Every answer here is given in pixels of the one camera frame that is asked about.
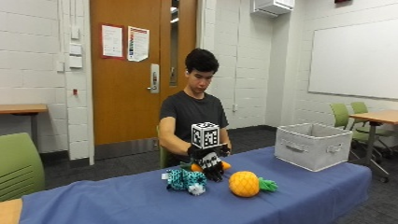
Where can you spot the orange plush toy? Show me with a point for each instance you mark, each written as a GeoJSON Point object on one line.
{"type": "Point", "coordinates": [195, 167]}

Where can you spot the teal patterned plush toy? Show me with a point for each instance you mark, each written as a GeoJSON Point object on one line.
{"type": "Point", "coordinates": [183, 182]}

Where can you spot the yellow pineapple plush toy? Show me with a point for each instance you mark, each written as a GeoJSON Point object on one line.
{"type": "Point", "coordinates": [243, 184]}

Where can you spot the white cube with black markers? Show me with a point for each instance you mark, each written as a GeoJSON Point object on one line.
{"type": "Point", "coordinates": [205, 135]}

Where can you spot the green chair behind person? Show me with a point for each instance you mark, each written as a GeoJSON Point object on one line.
{"type": "Point", "coordinates": [162, 155]}

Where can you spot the blue tablecloth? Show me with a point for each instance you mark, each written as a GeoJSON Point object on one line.
{"type": "Point", "coordinates": [173, 205]}

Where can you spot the the person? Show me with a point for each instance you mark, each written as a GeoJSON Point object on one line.
{"type": "Point", "coordinates": [193, 109]}

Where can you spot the metal door kick plate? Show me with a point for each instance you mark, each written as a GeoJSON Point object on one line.
{"type": "Point", "coordinates": [123, 148]}

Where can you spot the grey fabric storage bin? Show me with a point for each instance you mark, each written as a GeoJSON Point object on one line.
{"type": "Point", "coordinates": [310, 149]}

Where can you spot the brown wooden door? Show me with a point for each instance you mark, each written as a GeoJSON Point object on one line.
{"type": "Point", "coordinates": [123, 102]}

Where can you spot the green chair with metal legs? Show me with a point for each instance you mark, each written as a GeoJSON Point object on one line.
{"type": "Point", "coordinates": [339, 114]}
{"type": "Point", "coordinates": [359, 108]}

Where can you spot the narrow door window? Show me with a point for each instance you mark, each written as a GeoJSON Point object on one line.
{"type": "Point", "coordinates": [173, 46]}

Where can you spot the wooden table with metal legs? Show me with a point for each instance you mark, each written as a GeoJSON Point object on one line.
{"type": "Point", "coordinates": [379, 116]}

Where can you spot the colourful printed paper sheet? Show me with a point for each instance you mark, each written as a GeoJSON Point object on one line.
{"type": "Point", "coordinates": [137, 43]}

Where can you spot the large green chair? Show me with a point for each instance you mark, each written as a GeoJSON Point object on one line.
{"type": "Point", "coordinates": [18, 165]}

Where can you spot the white paper with red edge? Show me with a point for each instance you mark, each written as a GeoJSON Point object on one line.
{"type": "Point", "coordinates": [111, 41]}

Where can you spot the white whiteboard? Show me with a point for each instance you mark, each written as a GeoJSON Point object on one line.
{"type": "Point", "coordinates": [355, 62]}

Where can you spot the wooden table with grey leg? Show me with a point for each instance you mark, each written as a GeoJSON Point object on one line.
{"type": "Point", "coordinates": [22, 108]}

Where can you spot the white wall outlet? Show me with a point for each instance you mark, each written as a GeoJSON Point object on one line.
{"type": "Point", "coordinates": [234, 108]}

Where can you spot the small red wall device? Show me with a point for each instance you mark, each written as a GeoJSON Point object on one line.
{"type": "Point", "coordinates": [74, 92]}

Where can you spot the white wall switch box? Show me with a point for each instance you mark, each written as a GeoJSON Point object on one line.
{"type": "Point", "coordinates": [74, 49]}
{"type": "Point", "coordinates": [74, 61]}

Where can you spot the white wall air unit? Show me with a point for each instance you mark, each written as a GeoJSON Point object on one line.
{"type": "Point", "coordinates": [271, 6]}

